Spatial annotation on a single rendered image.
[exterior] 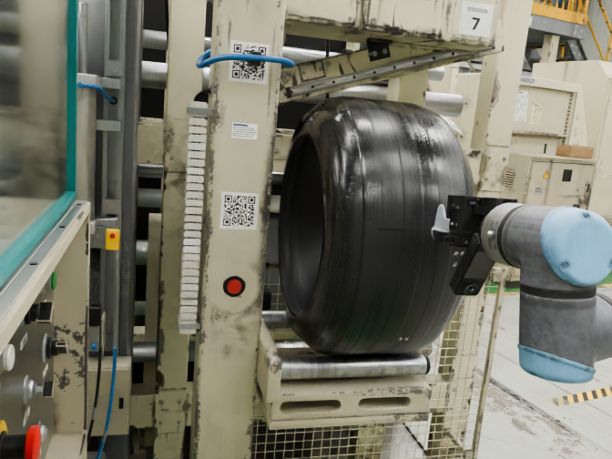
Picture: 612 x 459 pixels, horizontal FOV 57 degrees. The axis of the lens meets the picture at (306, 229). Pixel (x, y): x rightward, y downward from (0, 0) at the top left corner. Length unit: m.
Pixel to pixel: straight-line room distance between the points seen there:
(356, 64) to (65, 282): 1.01
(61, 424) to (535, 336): 0.72
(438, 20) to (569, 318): 0.98
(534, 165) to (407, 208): 4.49
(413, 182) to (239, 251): 0.38
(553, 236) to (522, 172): 4.79
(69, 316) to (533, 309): 0.66
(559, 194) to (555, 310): 5.08
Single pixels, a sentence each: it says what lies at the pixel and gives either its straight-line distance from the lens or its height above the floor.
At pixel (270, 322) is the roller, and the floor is 0.90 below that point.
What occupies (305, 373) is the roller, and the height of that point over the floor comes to 0.90.
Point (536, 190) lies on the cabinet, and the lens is 5.59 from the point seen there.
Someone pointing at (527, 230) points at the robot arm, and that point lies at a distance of 0.77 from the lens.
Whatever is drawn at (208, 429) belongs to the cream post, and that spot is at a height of 0.74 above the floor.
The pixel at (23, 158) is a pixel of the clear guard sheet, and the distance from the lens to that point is 0.59.
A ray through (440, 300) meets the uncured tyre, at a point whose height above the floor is 1.10.
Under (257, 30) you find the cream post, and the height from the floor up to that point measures 1.57.
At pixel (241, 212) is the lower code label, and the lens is 1.16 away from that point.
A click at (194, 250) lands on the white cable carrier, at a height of 1.13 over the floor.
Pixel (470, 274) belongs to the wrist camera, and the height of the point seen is 1.20.
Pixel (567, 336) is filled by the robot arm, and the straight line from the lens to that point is 0.77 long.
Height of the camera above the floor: 1.42
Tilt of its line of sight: 11 degrees down
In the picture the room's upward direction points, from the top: 5 degrees clockwise
